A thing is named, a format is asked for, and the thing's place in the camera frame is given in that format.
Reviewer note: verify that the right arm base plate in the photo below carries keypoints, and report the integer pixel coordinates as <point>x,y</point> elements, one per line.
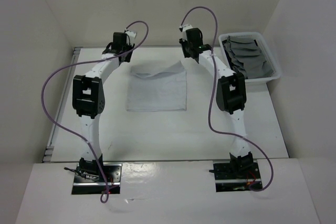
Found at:
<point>227,180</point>

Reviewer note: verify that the grey skirts in basket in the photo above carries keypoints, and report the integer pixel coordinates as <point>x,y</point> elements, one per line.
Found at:
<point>246,57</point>

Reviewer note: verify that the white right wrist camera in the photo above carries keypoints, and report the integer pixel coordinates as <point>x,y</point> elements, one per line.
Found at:
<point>183,29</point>

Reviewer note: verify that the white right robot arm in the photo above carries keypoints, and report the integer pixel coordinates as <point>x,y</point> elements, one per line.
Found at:
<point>229,93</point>

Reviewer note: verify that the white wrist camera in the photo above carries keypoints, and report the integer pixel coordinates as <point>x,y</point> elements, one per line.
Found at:
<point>183,29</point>
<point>131,34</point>

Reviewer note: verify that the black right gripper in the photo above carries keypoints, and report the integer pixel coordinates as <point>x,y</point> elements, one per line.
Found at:
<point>183,43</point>

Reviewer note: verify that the white skirt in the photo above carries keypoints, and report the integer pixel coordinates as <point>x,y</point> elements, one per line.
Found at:
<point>155,87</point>

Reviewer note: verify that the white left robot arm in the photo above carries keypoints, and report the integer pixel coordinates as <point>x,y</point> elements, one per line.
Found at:
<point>88,98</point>

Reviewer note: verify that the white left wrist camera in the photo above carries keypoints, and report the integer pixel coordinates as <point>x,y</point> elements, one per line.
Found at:
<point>131,34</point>

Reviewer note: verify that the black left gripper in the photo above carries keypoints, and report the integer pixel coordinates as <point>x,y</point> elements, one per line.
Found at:
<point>127,59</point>

